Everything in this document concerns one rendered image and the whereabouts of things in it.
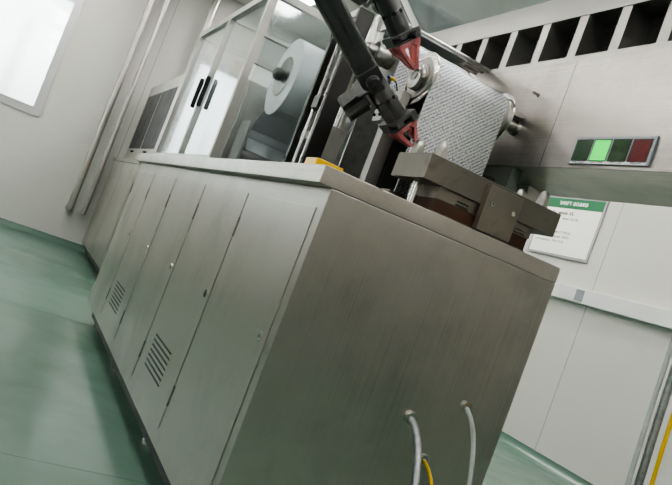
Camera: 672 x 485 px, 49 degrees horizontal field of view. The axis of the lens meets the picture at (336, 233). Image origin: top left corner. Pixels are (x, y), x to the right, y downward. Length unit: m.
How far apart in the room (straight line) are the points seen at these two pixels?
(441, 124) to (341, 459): 0.86
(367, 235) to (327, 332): 0.22
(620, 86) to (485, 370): 0.74
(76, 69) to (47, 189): 1.13
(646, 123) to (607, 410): 3.15
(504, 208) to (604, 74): 0.43
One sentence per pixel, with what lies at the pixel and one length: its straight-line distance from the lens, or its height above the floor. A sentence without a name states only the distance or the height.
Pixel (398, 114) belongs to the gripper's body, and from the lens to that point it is 1.83.
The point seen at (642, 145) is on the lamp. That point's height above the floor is 1.20.
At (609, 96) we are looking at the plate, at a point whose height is 1.33.
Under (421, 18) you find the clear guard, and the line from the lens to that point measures 2.93.
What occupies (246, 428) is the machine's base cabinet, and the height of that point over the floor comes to 0.34.
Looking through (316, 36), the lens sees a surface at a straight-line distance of 2.91.
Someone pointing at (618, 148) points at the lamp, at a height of 1.19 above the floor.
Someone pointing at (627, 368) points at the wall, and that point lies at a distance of 4.72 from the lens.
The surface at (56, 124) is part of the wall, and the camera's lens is 7.21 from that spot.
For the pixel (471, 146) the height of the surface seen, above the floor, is 1.13.
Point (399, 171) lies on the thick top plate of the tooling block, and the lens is 1.77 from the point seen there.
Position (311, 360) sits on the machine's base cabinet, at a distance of 1.54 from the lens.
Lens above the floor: 0.71
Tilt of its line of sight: 2 degrees up
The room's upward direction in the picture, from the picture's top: 21 degrees clockwise
